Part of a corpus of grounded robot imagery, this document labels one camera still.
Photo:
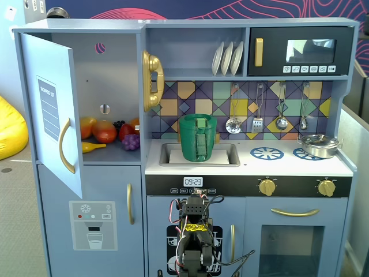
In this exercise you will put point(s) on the metal serving spoon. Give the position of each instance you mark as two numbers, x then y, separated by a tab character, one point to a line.
303	124

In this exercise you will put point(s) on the red toy strawberry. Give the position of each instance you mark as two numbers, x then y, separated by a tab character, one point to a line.
126	132

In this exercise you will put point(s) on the blue door with shopping list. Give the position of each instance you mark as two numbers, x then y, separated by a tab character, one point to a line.
34	63

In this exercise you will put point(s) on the metal ladle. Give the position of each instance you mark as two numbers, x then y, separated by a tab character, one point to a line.
281	124

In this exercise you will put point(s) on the metal slotted spatula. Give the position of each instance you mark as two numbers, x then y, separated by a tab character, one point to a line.
257	125

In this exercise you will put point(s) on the yellow toy banana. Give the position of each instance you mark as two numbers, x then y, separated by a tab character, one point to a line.
90	147

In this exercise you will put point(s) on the metal bowl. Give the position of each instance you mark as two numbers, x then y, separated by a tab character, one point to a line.
57	13

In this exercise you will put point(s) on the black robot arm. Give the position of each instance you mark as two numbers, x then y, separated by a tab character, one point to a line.
191	259

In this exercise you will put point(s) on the purple toy grapes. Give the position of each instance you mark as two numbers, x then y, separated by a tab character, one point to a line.
131	142

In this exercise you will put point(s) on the blue wooden toy kitchen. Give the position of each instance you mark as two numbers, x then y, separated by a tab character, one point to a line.
288	22

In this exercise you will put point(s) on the white paper note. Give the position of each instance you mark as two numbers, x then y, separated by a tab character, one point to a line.
10	12

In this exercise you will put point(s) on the red orange toy mango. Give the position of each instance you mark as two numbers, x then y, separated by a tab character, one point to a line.
104	132

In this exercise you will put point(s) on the blue oven door with window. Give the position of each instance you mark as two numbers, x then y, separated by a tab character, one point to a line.
259	210

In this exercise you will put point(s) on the blue door with dishes print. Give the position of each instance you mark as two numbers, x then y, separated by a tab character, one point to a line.
160	210

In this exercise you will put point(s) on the green plastic cup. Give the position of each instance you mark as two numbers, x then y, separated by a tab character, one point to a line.
188	138

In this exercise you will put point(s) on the white wall outlet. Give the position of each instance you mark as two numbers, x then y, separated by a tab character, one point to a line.
34	5
41	4

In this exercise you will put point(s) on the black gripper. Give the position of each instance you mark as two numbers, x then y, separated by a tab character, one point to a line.
198	193

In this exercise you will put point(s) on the blue door with dispenser print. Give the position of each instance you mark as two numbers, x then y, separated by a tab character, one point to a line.
101	184

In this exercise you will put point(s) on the metal skimmer spoon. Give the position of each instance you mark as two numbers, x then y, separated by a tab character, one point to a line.
233	126

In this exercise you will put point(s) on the gold toy telephone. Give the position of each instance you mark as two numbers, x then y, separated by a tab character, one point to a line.
154	62

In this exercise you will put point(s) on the orange toy fruit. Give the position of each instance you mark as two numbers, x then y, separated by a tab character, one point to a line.
135	123

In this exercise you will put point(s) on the grey partition panel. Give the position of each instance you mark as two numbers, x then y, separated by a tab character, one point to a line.
354	173

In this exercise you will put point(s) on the yellow beanbag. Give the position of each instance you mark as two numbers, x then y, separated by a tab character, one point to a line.
11	130

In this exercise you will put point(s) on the steel pot with lid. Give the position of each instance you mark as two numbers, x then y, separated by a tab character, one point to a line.
317	150

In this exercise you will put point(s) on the white digital clock display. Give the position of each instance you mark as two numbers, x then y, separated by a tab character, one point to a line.
193	181

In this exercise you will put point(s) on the grey toy sink basin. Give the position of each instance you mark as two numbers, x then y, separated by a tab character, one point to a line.
199	164

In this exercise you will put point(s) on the black toy grapes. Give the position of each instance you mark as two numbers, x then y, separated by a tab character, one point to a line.
118	124

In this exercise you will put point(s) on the gold toy faucet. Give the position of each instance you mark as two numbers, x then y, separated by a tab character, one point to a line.
217	138

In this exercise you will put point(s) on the white toy plate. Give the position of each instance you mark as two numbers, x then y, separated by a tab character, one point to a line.
226	59
237	57
216	59

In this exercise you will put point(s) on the black toy microwave door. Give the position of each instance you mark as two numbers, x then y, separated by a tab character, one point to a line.
274	37

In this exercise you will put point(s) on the gold stove knob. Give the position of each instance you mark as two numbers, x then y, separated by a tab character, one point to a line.
326	188
267	187

